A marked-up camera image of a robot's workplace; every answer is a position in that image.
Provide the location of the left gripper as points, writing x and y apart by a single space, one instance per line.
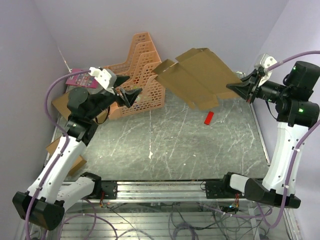
129 97

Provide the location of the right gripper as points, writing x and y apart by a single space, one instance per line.
249 89

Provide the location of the brown cardboard box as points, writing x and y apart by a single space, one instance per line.
198 77

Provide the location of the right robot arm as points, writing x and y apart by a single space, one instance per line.
296 115

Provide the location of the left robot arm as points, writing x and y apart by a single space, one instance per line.
45 202

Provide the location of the large folded cardboard box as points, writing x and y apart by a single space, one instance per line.
61 102

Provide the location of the small folded cardboard box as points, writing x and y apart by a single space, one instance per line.
77 165

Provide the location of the orange plastic file organizer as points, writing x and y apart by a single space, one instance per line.
142 59

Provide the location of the pink sticker sheet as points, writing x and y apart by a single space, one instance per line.
82 80

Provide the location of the red rectangular block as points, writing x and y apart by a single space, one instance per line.
208 118

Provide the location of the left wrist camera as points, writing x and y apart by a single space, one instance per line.
105 77

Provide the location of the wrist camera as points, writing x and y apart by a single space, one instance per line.
105 77
264 61

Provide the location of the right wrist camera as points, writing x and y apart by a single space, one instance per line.
264 61

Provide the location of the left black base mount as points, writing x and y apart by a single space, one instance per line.
109 190

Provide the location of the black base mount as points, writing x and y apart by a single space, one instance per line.
109 190
214 189

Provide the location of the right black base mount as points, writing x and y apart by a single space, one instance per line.
214 189

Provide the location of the aluminium mounting rail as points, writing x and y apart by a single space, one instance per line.
156 191

